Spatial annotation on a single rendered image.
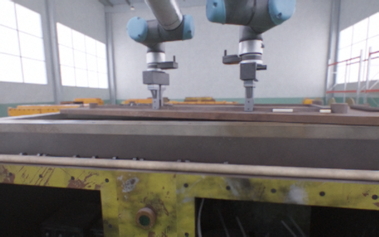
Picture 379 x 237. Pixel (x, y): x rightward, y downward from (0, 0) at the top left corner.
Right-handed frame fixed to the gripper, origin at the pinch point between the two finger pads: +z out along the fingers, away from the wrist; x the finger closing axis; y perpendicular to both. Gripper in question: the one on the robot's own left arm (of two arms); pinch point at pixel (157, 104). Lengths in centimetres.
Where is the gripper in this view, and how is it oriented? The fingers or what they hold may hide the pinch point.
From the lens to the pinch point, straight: 80.5
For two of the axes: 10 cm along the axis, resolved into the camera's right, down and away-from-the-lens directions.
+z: 0.1, 9.9, 1.2
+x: -4.0, 1.1, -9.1
